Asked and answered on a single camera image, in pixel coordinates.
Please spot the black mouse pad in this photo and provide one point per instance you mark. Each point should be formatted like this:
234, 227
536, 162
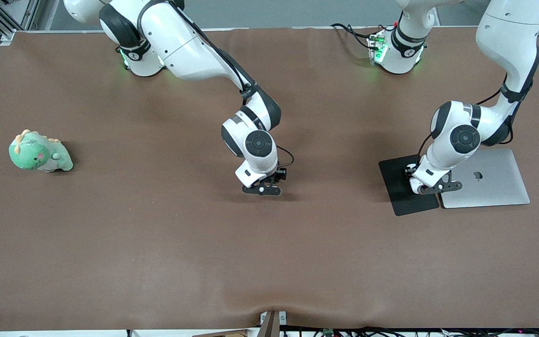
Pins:
393, 187

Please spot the silver laptop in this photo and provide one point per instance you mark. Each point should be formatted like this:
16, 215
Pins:
498, 187

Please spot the small green connector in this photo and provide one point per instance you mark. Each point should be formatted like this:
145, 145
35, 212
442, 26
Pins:
328, 332

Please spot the brown table cover sheet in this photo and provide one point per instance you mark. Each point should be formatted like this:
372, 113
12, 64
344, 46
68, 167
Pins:
269, 257

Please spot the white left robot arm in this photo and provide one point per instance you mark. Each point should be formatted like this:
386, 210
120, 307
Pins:
508, 37

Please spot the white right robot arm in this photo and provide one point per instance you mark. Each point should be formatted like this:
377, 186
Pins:
180, 47

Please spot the green plush dinosaur toy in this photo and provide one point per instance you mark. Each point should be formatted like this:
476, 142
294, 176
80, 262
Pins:
31, 154

